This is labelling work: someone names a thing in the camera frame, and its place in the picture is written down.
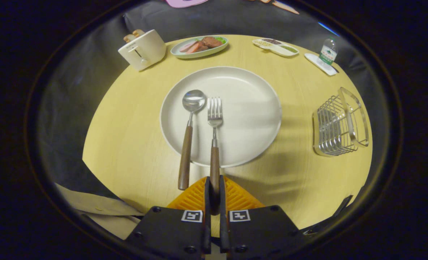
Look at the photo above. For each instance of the white toaster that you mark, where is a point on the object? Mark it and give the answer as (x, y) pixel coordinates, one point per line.
(145, 50)

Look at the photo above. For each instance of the clear plastic water bottle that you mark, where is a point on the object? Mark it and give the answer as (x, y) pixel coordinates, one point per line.
(328, 52)

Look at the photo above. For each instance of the toast slice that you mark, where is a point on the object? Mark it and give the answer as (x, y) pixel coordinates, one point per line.
(128, 37)
(138, 33)

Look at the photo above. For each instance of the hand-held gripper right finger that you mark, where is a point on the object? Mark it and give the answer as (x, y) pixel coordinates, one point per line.
(222, 202)

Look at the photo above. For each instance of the green lettuce leaf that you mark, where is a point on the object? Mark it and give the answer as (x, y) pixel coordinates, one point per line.
(220, 39)

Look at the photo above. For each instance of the white divided dish with beans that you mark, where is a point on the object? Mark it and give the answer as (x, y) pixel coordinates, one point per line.
(277, 47)

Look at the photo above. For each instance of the large white plate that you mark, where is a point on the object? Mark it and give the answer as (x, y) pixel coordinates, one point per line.
(250, 115)

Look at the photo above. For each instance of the pale green oval plate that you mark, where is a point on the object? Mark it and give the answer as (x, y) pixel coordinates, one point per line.
(203, 52)

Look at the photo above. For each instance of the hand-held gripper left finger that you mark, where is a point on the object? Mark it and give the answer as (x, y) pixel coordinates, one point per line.
(207, 202)

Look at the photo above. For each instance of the sliced meat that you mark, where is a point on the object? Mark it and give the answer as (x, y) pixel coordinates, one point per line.
(201, 44)

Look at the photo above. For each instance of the small white tray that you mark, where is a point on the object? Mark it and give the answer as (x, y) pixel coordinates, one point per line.
(317, 62)

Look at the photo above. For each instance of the black backdrop cloth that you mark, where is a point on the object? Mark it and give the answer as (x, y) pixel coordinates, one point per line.
(76, 108)

